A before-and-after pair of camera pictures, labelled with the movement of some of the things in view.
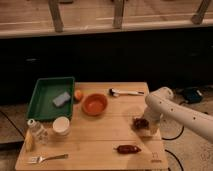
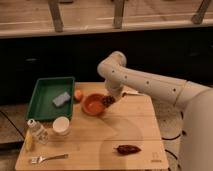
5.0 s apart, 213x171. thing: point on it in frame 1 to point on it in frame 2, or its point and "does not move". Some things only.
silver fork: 41,159 does not move
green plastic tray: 52,97 does not move
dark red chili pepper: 127,149 does not move
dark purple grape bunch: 140,124 to 108,100
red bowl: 94,104 does not move
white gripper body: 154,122 to 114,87
